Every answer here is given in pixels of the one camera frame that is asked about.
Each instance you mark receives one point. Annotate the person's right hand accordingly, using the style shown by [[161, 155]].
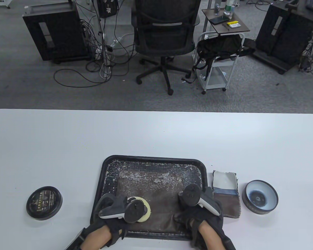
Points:
[[198, 217]]

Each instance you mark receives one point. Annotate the person's left hand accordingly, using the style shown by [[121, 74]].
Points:
[[107, 224]]

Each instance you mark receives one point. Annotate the yellow round sponge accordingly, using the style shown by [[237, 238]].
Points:
[[147, 208]]

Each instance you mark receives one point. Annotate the grey polishing cloth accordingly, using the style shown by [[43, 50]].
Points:
[[225, 182]]

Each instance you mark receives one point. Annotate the brown leather bag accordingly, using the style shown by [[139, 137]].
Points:
[[159, 192]]

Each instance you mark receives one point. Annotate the black leather care cream tin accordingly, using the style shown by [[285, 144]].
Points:
[[260, 198]]

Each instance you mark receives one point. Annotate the black labelled tin lid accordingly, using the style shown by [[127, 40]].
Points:
[[44, 203]]

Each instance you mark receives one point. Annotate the person's left forearm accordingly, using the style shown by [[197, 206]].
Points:
[[96, 239]]

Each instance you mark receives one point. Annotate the person's right forearm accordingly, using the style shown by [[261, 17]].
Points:
[[211, 238]]

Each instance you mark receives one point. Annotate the black hanging bag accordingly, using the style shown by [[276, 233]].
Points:
[[108, 9]]

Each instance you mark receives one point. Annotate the right black white controller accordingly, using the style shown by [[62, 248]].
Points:
[[190, 195]]

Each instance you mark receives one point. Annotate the black white controller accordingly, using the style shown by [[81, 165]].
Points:
[[131, 211], [190, 195]]

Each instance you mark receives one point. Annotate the left black white controller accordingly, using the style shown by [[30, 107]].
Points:
[[131, 211]]

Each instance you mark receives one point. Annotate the black plastic tray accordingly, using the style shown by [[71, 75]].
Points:
[[156, 162]]

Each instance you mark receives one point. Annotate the white rolling cart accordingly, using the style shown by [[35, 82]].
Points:
[[216, 78]]

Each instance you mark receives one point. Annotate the white power strip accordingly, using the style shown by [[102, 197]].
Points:
[[116, 42], [105, 71]]

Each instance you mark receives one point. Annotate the black backpack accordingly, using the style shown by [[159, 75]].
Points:
[[219, 47]]

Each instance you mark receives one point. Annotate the black office chair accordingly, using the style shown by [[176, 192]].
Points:
[[163, 39]]

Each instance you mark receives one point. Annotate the small brown side table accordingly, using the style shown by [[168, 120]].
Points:
[[237, 30]]

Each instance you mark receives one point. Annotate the black computer tower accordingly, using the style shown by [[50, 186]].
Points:
[[284, 39], [60, 33]]

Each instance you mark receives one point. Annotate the yellow box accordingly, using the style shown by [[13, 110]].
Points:
[[234, 24]]

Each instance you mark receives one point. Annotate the white desk leg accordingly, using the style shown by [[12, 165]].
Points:
[[100, 26]]

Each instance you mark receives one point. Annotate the black tablet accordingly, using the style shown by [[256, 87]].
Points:
[[219, 20]]

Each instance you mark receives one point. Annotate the green label bottle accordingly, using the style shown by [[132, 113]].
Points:
[[229, 10]]

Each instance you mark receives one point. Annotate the white trolley base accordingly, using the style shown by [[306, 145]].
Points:
[[1, 2]]

